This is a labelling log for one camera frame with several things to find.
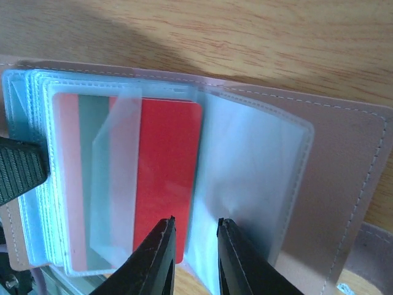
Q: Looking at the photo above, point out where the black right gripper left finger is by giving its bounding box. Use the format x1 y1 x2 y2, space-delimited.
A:
91 216 176 295

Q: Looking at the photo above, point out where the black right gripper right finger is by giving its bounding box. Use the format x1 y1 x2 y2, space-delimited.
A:
217 218 302 295

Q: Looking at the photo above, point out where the pink leather card holder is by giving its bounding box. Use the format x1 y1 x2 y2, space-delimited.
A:
1 57 392 294

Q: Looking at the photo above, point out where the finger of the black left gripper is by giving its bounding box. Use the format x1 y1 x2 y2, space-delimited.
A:
1 137 49 206

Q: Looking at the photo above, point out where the red stripe card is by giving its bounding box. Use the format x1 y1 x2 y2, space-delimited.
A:
52 90 202 275

